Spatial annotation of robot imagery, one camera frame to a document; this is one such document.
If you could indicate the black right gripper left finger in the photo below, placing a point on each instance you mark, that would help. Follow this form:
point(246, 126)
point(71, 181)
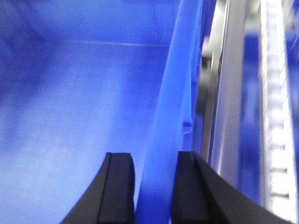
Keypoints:
point(109, 199)

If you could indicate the roller track strip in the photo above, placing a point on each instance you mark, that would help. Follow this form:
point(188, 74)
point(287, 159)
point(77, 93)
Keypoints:
point(278, 163)

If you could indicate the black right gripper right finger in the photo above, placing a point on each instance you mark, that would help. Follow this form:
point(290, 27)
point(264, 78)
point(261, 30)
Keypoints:
point(201, 196)

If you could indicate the grey metal divider rail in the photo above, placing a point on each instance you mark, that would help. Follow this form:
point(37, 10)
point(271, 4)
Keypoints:
point(220, 88)

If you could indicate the light blue plastic crate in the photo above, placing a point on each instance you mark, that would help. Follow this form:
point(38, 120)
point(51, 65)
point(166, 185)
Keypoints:
point(83, 78)

